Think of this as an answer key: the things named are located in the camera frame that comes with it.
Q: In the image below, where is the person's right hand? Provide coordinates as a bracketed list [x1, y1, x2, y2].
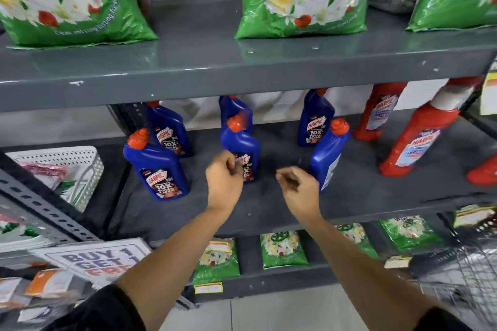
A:
[275, 166, 322, 223]

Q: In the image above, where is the person's left hand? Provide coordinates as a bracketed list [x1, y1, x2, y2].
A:
[205, 150, 245, 214]

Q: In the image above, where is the person's left forearm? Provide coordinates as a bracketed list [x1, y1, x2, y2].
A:
[116, 203, 233, 331]

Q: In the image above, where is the person's right forearm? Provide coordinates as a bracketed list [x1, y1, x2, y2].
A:
[305, 214, 445, 331]

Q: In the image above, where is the grey metal shelf board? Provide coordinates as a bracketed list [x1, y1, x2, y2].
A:
[182, 221, 432, 305]
[104, 109, 497, 243]
[0, 0, 497, 113]

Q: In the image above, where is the small green detergent packet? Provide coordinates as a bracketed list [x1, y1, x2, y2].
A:
[193, 237, 241, 286]
[378, 215, 443, 252]
[334, 222, 379, 260]
[260, 230, 310, 269]

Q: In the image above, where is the group of blue cleaner bottles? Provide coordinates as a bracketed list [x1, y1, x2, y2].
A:
[123, 88, 350, 202]

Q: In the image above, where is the red cleaner bottle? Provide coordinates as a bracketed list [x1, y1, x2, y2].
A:
[378, 77, 483, 178]
[466, 154, 497, 187]
[353, 82, 408, 142]

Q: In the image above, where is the yellow price tag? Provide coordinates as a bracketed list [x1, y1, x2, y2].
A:
[194, 282, 224, 295]

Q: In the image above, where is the white price tag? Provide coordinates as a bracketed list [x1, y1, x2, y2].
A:
[384, 255, 413, 269]

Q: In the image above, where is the white perforated plastic basket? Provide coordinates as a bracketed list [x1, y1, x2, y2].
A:
[5, 146, 105, 213]

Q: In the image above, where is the white promotional sign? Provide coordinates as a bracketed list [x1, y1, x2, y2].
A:
[29, 238, 153, 289]

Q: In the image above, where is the pink packet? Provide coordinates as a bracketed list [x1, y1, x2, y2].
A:
[19, 162, 69, 190]

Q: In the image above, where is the green and black packet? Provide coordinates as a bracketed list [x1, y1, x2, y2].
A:
[453, 205, 497, 231]

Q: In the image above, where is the black left sleeve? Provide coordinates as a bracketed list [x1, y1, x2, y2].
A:
[43, 284, 147, 331]

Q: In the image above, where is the black sleeve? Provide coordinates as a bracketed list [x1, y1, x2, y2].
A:
[43, 284, 147, 331]
[413, 307, 475, 331]

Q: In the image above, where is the black right sleeve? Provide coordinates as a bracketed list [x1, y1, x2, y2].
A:
[413, 307, 475, 331]

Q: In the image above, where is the orange and white packet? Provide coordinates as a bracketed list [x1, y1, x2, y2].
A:
[24, 268, 75, 299]
[0, 277, 25, 305]

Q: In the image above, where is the yellow shelf label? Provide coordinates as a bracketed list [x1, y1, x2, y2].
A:
[480, 58, 497, 116]

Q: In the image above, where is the grey perforated metal post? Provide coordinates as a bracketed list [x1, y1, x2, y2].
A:
[0, 152, 102, 245]

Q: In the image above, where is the wire shopping basket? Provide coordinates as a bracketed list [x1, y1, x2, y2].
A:
[410, 226, 497, 331]

